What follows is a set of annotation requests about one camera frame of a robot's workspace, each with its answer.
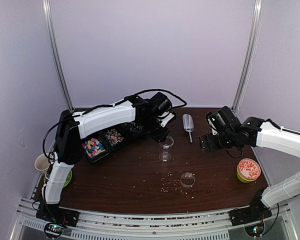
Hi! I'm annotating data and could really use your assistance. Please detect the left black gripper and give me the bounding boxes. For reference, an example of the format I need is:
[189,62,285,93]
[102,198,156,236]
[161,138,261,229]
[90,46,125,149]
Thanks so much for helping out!
[140,115,171,143]

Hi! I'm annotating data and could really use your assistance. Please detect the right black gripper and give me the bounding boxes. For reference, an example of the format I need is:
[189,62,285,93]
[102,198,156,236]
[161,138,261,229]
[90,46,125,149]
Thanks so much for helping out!
[199,131,237,154]

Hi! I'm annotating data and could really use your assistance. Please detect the clear plastic jar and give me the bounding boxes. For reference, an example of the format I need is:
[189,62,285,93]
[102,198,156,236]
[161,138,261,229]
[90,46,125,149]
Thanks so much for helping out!
[158,135,174,163]

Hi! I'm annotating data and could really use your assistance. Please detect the metal scoop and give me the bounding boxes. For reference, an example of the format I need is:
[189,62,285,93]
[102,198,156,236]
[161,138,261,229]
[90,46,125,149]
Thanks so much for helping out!
[182,114,194,144]

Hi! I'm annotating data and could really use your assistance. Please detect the black three-compartment candy bin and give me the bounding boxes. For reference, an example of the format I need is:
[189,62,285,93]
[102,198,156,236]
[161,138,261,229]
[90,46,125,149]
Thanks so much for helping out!
[81,122,147,164]

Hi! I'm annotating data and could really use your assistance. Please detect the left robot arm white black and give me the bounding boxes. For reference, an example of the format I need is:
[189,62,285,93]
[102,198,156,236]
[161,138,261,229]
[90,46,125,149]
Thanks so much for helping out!
[41,90,176,222]

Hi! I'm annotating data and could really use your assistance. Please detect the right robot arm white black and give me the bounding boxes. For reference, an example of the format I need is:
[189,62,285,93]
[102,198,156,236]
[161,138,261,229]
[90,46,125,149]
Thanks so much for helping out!
[199,106,300,221]

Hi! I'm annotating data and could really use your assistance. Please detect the clear plastic jar lid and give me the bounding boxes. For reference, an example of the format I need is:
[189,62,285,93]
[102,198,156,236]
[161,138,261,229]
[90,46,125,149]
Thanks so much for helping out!
[179,172,196,188]

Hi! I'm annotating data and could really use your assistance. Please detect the green tin orange patterned lid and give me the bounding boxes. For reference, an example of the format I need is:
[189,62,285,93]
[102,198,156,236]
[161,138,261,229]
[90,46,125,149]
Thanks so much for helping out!
[236,158,262,184]

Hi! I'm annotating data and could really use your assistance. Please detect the green saucer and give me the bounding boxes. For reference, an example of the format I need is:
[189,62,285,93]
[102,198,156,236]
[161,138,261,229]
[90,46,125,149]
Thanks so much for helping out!
[43,170,73,188]

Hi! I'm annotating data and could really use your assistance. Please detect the beige ceramic mug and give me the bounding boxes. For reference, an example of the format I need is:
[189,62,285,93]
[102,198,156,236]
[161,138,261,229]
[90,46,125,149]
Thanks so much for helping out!
[34,154,51,175]

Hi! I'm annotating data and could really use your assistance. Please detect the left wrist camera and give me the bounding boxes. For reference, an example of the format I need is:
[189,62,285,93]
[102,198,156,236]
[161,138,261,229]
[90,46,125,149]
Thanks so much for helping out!
[160,112,176,127]

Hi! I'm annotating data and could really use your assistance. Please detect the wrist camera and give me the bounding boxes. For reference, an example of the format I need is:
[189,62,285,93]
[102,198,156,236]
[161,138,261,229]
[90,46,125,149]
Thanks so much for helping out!
[160,112,176,127]
[207,118,219,135]

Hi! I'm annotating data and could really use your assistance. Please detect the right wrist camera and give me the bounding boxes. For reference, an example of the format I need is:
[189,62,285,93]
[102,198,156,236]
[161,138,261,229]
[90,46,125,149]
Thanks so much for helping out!
[207,118,219,135]

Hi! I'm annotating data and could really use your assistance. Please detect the right aluminium frame post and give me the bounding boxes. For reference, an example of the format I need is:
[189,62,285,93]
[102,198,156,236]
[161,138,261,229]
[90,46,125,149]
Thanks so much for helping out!
[232,0,263,114]

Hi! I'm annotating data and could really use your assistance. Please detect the aluminium frame post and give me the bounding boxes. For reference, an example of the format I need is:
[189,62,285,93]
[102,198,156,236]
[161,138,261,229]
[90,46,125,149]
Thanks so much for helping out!
[42,0,74,112]
[232,0,263,114]

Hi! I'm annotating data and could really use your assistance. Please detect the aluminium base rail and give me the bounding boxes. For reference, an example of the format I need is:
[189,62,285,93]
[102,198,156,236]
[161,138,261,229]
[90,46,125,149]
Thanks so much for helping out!
[8,198,300,240]

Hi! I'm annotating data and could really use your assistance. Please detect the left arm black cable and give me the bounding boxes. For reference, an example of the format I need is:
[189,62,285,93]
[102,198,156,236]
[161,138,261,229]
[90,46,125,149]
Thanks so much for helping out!
[42,88,188,161]

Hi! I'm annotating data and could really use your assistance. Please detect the left aluminium frame post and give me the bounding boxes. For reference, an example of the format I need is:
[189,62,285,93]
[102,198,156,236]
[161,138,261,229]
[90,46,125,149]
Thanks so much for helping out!
[42,0,74,112]

